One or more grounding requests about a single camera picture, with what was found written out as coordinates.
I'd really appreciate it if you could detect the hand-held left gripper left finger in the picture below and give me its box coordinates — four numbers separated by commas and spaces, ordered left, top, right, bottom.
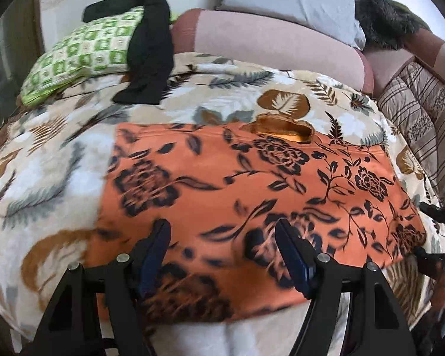
22, 218, 172, 356

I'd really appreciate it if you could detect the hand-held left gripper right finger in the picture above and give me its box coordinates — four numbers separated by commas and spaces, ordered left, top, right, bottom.
274, 218, 418, 356

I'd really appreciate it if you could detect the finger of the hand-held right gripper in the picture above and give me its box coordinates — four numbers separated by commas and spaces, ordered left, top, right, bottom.
419, 201, 445, 231
411, 248, 445, 280

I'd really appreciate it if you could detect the orange floral blouse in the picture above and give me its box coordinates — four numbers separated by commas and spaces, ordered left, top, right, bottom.
85, 115, 427, 323

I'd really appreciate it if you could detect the person's right hand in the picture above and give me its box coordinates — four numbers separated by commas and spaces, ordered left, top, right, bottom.
435, 269, 445, 312

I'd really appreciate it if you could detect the leaf-print blanket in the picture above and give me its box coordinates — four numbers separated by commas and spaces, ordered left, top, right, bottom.
0, 52, 445, 356

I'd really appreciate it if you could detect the pink and brown sofa bolster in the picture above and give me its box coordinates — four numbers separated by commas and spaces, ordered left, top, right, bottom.
363, 26, 445, 97

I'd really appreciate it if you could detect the dark furry cushion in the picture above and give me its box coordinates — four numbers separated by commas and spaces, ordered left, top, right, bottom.
354, 0, 423, 50

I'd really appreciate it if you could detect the olive green cloth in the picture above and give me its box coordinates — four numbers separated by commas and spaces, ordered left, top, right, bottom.
387, 0, 431, 32

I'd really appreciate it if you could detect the black garment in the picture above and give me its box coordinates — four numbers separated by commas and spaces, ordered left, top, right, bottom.
82, 0, 174, 105

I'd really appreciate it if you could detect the green patterned pillow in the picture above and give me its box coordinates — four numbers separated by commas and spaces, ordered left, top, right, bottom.
20, 5, 179, 106

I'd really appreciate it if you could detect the pink bolster cushion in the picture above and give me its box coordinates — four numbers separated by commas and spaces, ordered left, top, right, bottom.
171, 8, 374, 97

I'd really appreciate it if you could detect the wooden glass-door cabinet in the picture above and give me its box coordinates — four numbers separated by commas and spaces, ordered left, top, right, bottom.
0, 0, 41, 145

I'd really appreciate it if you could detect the grey pillow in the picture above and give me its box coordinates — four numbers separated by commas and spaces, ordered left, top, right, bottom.
213, 0, 368, 50

